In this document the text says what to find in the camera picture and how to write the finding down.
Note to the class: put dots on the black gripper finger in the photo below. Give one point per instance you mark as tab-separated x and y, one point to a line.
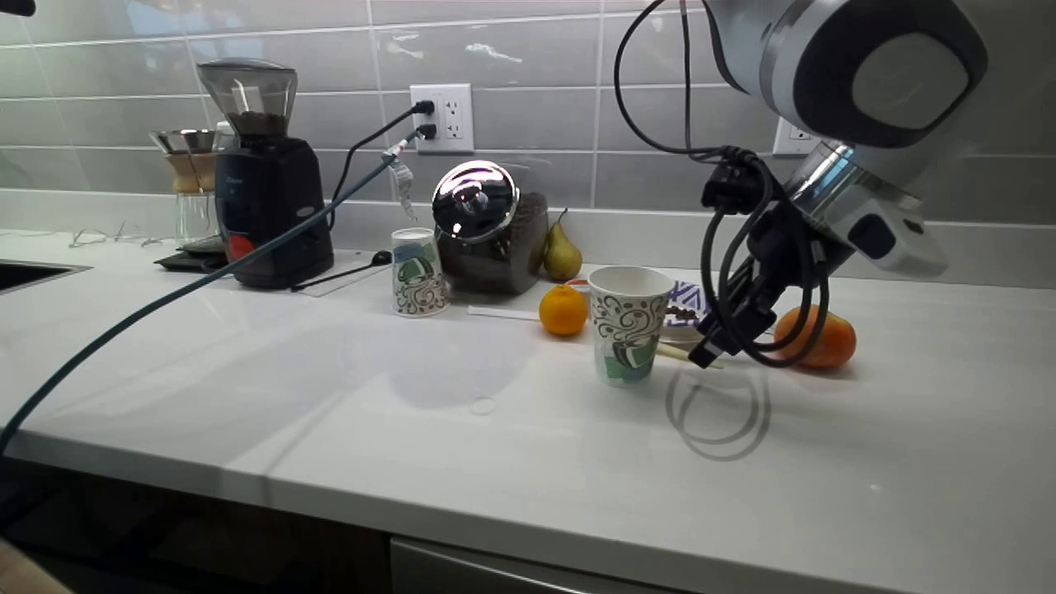
715	344
749	313

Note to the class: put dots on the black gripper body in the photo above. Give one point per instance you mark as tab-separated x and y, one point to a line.
798	251

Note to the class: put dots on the cream plastic spoon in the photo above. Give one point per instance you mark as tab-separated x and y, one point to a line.
677	351

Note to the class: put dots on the large patterned paper cup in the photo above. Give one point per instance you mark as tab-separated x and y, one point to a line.
629	325

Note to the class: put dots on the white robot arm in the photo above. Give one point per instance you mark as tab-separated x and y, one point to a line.
868	76

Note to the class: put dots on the blue patterned bowl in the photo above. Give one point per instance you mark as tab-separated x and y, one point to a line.
680	316

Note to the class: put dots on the small patterned paper cup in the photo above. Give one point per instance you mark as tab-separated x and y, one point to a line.
416	276

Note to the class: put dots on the glass pour-over carafe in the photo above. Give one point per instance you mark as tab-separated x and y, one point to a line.
196	182

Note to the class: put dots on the red orange peach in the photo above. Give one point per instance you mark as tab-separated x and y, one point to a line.
841	340

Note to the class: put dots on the small orange tangerine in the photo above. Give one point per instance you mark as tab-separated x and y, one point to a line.
561	313

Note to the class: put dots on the green pear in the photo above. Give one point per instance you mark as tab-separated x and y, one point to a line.
561	259

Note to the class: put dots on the brown bag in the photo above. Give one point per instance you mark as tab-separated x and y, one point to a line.
495	264

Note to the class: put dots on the white outlet with plugs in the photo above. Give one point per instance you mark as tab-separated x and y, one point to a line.
454	116

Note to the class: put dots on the black coffee grinder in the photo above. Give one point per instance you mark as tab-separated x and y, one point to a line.
273	199

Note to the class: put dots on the dark lower cabinet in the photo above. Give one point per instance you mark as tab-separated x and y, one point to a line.
219	540

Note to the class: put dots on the empty white wall outlet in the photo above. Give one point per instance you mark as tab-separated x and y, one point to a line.
788	135

